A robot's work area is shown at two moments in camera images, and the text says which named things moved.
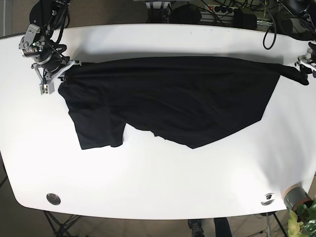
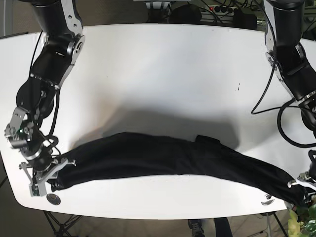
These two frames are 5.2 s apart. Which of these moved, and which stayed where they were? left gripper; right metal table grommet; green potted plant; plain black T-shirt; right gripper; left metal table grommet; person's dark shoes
Moved: left gripper; right gripper; plain black T-shirt
Stayed: green potted plant; right metal table grommet; left metal table grommet; person's dark shoes
